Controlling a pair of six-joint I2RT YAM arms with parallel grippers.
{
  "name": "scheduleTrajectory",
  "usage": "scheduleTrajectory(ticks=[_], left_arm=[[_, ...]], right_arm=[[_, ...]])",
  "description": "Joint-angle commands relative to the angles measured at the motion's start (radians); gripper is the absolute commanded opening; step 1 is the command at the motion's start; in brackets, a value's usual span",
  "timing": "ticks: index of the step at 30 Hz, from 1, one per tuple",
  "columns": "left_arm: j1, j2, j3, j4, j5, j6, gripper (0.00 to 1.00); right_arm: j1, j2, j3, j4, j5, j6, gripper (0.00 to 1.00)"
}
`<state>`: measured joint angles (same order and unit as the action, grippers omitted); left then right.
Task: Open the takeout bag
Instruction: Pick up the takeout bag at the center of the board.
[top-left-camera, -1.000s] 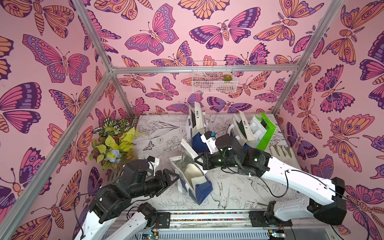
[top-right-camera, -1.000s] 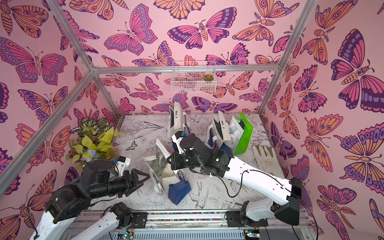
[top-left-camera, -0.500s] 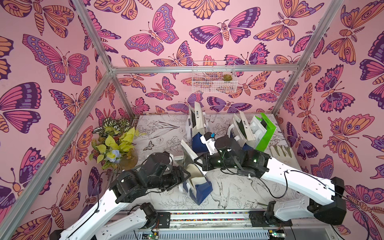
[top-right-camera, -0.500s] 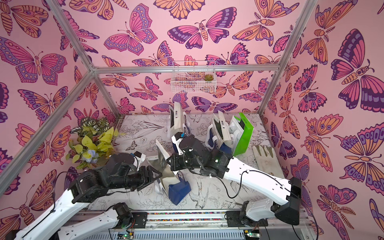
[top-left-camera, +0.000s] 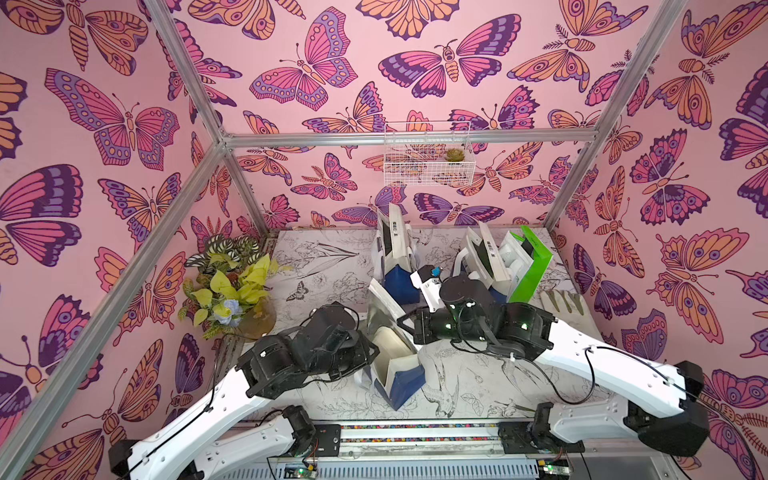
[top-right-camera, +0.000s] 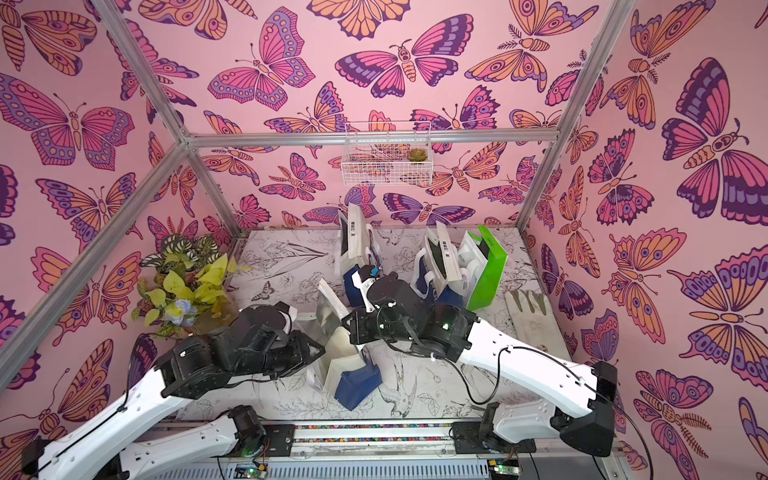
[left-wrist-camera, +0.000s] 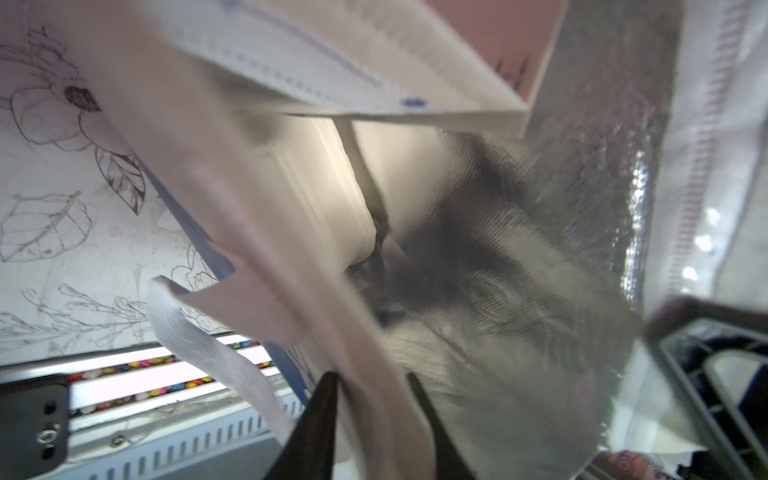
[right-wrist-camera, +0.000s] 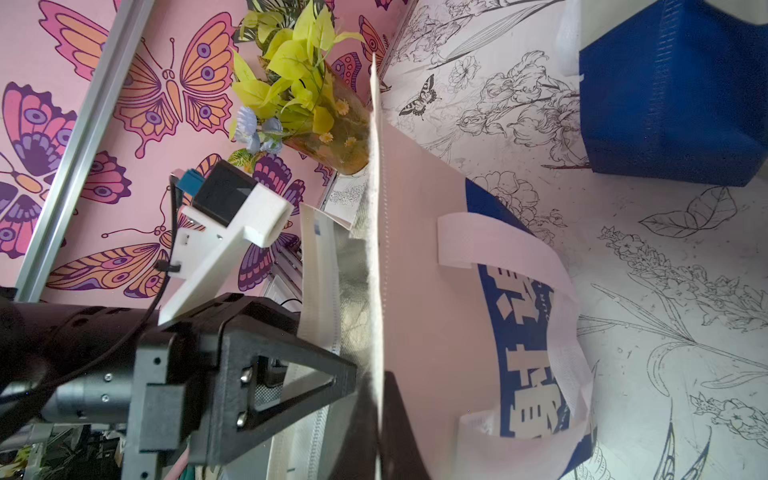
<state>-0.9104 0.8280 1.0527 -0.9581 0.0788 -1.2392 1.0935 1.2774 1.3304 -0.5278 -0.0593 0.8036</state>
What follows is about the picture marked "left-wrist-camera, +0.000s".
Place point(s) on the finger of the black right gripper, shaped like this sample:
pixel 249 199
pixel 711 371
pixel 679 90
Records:
pixel 715 358

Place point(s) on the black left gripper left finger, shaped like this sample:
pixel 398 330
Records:
pixel 309 453

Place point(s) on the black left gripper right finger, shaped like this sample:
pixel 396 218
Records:
pixel 449 465

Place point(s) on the blue white bag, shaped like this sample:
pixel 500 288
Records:
pixel 515 277

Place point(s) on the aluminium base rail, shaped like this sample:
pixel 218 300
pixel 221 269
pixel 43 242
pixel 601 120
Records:
pixel 133 413

